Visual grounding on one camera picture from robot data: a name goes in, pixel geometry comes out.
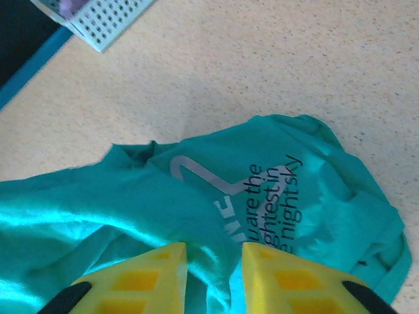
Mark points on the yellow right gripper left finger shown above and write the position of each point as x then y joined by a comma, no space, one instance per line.
137,281

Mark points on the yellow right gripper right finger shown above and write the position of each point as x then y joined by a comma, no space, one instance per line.
294,281

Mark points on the crumpled purple cloth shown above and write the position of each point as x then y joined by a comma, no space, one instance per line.
72,6

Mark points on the white perforated plastic basket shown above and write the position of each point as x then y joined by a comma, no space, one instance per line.
108,23

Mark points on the teal printed t-shirt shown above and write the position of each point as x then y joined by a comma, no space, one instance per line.
131,202

